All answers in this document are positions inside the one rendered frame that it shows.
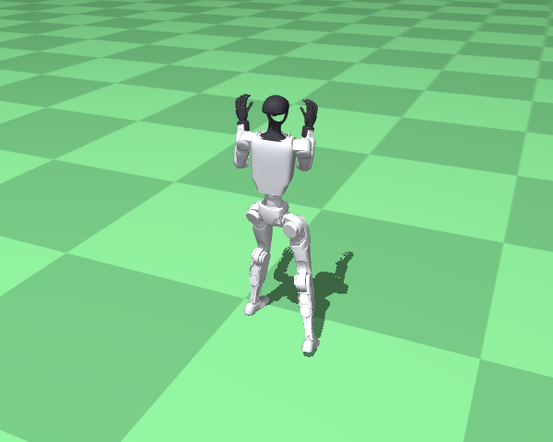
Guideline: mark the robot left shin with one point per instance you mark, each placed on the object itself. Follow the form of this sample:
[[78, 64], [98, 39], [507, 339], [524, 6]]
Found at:
[[258, 275]]

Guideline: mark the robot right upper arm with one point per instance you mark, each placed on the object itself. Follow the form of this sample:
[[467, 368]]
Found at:
[[303, 150]]

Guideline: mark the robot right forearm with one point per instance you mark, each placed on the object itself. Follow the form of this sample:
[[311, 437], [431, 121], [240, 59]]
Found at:
[[311, 138]]

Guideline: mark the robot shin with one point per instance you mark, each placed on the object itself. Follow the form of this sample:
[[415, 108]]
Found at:
[[258, 275], [307, 306]]

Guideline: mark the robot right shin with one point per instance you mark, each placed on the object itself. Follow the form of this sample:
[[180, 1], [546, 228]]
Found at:
[[307, 306]]

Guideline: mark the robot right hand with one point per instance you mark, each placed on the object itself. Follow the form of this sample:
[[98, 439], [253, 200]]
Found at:
[[310, 116]]

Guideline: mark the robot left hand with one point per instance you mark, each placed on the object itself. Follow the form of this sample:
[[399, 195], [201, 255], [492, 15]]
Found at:
[[242, 110]]

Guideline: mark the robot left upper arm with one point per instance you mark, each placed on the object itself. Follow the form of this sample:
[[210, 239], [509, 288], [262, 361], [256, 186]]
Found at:
[[243, 149]]

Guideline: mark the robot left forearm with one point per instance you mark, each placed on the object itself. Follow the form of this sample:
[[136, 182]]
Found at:
[[238, 134]]

